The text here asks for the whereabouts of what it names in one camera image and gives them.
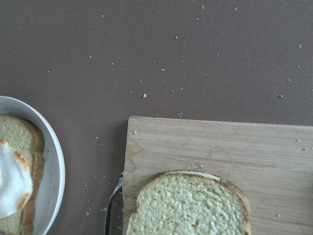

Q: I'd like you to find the white round plate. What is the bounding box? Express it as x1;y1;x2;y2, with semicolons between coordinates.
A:
0;96;66;235

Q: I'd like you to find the plastic fried egg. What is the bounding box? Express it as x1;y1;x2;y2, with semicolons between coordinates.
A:
0;140;33;218

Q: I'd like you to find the plain bread slice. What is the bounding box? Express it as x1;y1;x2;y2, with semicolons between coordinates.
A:
126;170;252;235

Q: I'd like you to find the bread slice with egg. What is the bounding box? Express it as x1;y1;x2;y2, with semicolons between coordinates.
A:
0;115;45;235

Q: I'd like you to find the wooden cutting board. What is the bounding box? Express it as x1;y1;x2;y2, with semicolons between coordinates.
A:
108;116;313;235

